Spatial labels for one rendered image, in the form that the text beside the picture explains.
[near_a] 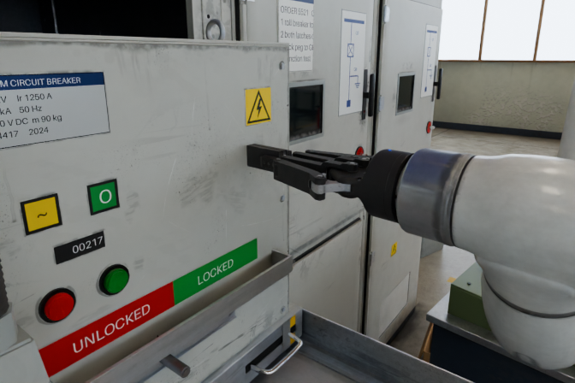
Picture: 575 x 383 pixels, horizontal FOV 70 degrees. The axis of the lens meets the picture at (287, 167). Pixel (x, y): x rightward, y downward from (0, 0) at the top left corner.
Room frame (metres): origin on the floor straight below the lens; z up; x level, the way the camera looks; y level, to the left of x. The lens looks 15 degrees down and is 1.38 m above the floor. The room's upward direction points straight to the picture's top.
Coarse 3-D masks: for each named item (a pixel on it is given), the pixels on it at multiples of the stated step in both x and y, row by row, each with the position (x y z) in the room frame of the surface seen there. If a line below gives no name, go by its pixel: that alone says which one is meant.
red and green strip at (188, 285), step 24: (216, 264) 0.52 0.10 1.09; (240, 264) 0.56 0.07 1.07; (168, 288) 0.46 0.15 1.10; (192, 288) 0.49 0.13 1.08; (120, 312) 0.40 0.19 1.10; (144, 312) 0.43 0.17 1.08; (72, 336) 0.36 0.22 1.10; (96, 336) 0.38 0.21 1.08; (120, 336) 0.40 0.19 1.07; (48, 360) 0.34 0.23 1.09; (72, 360) 0.36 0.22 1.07
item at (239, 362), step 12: (288, 312) 0.66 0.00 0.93; (300, 312) 0.67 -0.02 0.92; (276, 324) 0.62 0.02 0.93; (300, 324) 0.67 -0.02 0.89; (264, 336) 0.59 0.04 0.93; (276, 336) 0.61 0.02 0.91; (252, 348) 0.56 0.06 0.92; (264, 348) 0.58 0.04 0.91; (276, 348) 0.61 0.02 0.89; (228, 360) 0.53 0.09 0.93; (240, 360) 0.54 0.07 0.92; (252, 360) 0.56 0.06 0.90; (264, 360) 0.58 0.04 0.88; (216, 372) 0.51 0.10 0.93; (228, 372) 0.52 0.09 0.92; (240, 372) 0.54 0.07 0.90; (252, 372) 0.56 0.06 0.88
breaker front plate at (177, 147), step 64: (0, 64) 0.35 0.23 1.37; (64, 64) 0.39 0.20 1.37; (128, 64) 0.44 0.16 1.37; (192, 64) 0.50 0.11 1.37; (256, 64) 0.60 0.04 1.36; (128, 128) 0.43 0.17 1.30; (192, 128) 0.50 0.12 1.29; (256, 128) 0.59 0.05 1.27; (0, 192) 0.33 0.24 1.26; (64, 192) 0.37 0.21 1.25; (128, 192) 0.43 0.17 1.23; (192, 192) 0.49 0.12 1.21; (256, 192) 0.59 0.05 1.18; (0, 256) 0.32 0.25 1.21; (128, 256) 0.42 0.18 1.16; (192, 256) 0.49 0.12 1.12; (64, 320) 0.36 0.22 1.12; (256, 320) 0.59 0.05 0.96
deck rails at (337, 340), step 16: (304, 320) 0.68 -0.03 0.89; (320, 320) 0.66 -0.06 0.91; (304, 336) 0.68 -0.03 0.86; (320, 336) 0.65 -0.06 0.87; (336, 336) 0.63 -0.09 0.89; (352, 336) 0.62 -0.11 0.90; (304, 352) 0.64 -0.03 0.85; (320, 352) 0.64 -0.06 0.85; (336, 352) 0.63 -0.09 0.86; (352, 352) 0.62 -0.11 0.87; (368, 352) 0.60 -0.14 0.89; (384, 352) 0.58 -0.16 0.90; (400, 352) 0.56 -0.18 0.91; (336, 368) 0.60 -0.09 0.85; (352, 368) 0.60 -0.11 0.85; (368, 368) 0.60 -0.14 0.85; (384, 368) 0.58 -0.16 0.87; (400, 368) 0.56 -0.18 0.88; (416, 368) 0.55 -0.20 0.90; (432, 368) 0.53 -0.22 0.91
